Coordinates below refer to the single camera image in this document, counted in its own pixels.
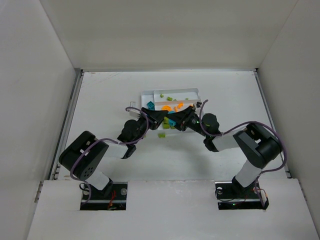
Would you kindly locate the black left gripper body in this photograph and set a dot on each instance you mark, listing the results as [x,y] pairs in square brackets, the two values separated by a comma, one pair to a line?
[150,120]

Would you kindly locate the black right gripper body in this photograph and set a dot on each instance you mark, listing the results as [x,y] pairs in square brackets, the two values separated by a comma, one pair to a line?
[185,120]

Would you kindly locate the small green lego pieces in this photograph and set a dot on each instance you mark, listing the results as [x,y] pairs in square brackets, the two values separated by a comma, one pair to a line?
[168,99]

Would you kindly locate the teal duplo brick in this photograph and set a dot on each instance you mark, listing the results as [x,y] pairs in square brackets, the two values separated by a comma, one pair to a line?
[150,105]

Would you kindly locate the orange lego pieces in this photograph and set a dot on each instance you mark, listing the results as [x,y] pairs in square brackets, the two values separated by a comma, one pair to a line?
[175,107]

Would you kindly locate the teal and green duplo stack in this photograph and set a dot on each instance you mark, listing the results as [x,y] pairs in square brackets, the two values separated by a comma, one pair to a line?
[171,122]

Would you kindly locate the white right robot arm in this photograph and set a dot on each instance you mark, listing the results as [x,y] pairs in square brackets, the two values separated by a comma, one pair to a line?
[255,141]

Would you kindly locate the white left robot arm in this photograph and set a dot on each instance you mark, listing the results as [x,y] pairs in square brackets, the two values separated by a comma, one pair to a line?
[83,156]

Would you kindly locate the white divided tray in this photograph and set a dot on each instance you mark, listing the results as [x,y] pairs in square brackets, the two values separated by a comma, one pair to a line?
[153,95]

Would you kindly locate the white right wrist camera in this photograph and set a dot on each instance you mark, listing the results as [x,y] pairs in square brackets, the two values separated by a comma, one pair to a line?
[198,105]

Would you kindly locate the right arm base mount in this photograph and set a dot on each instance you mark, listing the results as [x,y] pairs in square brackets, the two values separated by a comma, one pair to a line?
[252,198]

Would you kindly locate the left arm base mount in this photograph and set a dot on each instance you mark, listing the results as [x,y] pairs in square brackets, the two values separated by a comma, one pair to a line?
[116,200]

